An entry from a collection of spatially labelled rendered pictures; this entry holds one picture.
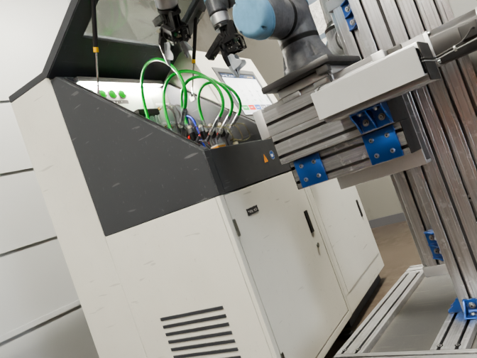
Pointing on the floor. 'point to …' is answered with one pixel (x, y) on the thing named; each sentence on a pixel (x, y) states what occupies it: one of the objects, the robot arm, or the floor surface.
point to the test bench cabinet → (198, 286)
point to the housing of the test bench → (76, 221)
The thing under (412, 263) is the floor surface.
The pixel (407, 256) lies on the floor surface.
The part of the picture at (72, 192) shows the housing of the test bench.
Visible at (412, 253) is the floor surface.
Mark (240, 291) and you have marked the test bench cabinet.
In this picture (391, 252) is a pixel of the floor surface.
